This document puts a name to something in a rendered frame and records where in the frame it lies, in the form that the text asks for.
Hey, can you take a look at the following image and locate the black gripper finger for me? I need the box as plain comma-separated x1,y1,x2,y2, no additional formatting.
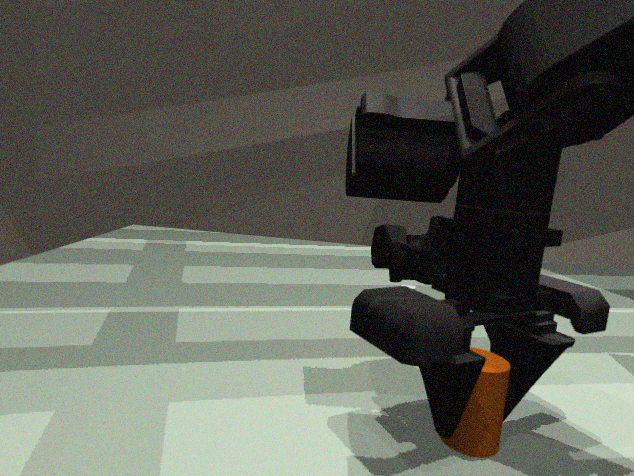
484,322,575,422
419,349,486,439

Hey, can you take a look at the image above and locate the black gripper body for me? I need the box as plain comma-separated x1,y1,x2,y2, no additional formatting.
350,204,610,366

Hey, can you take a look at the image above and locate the orange knob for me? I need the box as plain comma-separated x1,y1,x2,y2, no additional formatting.
438,347,510,458

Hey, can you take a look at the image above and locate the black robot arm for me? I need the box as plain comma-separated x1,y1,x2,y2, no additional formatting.
345,0,634,285

